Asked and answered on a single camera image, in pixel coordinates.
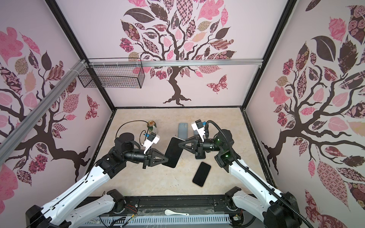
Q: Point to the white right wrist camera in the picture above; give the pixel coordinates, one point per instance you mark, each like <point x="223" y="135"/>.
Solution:
<point x="199" y="127"/>

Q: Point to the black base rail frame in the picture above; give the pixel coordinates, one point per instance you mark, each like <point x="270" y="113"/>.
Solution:
<point x="192" y="204"/>

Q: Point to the white slotted cable duct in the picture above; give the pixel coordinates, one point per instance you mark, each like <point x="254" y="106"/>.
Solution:
<point x="157" y="221"/>

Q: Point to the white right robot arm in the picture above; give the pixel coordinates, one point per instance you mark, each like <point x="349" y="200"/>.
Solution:
<point x="266" y="203"/>

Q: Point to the white plastic spoon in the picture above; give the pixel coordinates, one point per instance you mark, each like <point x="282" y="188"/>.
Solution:
<point x="170" y="213"/>

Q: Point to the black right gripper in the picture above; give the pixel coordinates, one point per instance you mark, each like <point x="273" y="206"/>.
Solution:
<point x="199" y="147"/>

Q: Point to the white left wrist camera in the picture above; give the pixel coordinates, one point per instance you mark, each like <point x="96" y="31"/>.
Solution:
<point x="151" y="139"/>

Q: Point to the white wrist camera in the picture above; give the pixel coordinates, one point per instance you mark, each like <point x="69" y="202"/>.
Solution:
<point x="199" y="127"/>
<point x="151" y="139"/>

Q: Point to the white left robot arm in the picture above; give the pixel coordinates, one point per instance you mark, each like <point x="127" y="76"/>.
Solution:
<point x="64" y="211"/>

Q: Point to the aluminium rail wall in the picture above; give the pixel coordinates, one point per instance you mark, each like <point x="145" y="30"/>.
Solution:
<point x="15" y="138"/>
<point x="175" y="63"/>

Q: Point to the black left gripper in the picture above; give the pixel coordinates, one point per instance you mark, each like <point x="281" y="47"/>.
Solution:
<point x="153" y="161"/>

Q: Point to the aluminium rail left wall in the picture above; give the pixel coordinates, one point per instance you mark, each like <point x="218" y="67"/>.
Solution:
<point x="15" y="138"/>

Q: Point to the aluminium rail back wall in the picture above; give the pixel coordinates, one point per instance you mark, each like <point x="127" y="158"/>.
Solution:
<point x="175" y="63"/>

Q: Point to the black phone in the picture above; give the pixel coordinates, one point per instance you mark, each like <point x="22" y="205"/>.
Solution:
<point x="201" y="174"/>

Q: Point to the black wire basket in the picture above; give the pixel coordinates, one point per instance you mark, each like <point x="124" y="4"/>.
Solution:
<point x="113" y="73"/>

